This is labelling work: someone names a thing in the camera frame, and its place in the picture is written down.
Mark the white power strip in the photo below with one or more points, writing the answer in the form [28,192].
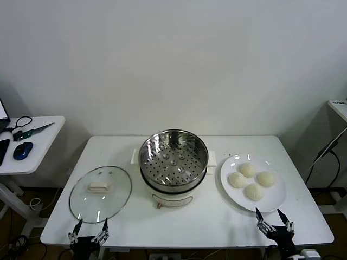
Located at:
[165,257]

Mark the white round plate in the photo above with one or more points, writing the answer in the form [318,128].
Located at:
[233,195]

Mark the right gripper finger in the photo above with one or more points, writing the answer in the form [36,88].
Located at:
[262,223]
[289,225]

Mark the black phone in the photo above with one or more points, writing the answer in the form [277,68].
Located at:
[3,151]

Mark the white electric cooking pot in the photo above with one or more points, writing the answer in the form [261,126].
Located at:
[170,200]

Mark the stainless steel steamer basket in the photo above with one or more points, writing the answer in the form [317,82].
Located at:
[151,146]

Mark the blue computer mouse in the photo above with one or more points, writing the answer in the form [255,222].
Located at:
[23,150]

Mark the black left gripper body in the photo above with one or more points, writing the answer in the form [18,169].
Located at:
[85,242]

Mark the green and black blade tool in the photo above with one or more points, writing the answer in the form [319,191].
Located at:
[29,132]

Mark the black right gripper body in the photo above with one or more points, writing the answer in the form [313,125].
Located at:
[283,238]

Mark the white steamed baozi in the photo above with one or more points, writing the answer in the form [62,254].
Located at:
[236,180]
[266,179]
[248,169]
[254,192]

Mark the black laptop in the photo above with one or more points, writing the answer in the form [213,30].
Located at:
[2,111]

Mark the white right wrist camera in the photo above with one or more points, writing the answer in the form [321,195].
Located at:
[311,255]

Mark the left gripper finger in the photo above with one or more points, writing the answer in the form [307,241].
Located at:
[76,233]
[104,231]

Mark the small white side table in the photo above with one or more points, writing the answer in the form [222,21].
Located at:
[48,151]

